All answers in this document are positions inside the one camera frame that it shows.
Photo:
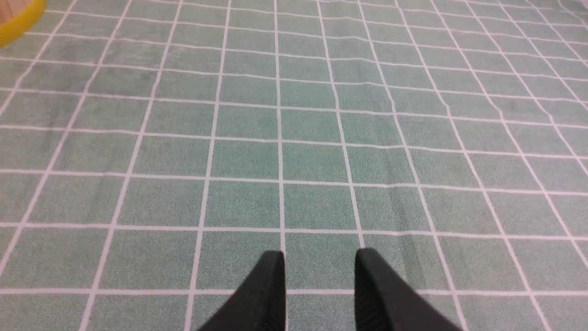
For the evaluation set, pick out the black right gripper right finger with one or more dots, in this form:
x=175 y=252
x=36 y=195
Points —
x=383 y=301

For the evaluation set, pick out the yellow rimmed bamboo steamer basket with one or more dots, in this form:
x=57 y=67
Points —
x=18 y=17

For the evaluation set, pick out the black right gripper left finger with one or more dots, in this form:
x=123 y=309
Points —
x=259 y=303

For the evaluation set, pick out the green checkered tablecloth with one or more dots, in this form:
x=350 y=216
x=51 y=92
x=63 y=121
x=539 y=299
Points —
x=151 y=150

